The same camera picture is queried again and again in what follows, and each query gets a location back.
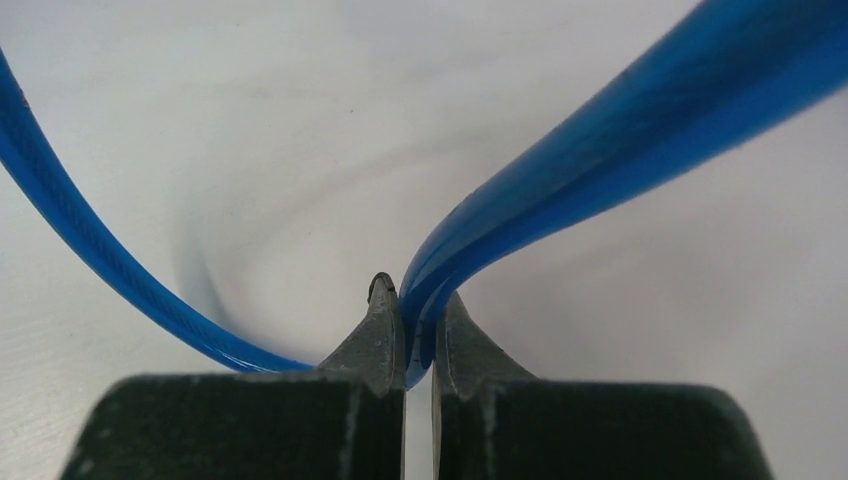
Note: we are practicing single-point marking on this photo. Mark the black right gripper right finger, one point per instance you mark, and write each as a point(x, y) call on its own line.
point(493, 419)

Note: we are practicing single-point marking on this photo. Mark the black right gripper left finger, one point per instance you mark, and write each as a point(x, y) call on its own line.
point(342, 420)

